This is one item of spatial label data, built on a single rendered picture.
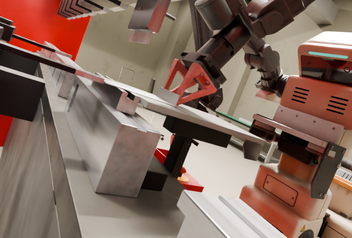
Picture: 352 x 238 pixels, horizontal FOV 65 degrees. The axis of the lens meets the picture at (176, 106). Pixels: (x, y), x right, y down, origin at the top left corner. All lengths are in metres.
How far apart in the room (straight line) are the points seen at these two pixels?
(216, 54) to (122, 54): 11.72
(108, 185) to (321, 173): 0.62
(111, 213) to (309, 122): 0.73
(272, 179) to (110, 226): 0.76
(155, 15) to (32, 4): 2.21
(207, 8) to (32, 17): 2.18
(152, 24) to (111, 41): 11.59
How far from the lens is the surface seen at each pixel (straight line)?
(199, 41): 0.87
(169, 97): 0.51
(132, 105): 0.43
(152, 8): 0.45
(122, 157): 0.37
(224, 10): 0.54
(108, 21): 11.95
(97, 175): 0.38
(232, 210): 0.22
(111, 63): 12.12
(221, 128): 0.49
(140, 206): 0.38
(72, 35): 2.63
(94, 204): 0.35
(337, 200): 1.25
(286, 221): 0.94
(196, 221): 0.20
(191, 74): 0.49
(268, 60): 1.02
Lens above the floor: 1.04
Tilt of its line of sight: 4 degrees down
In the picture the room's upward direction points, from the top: 21 degrees clockwise
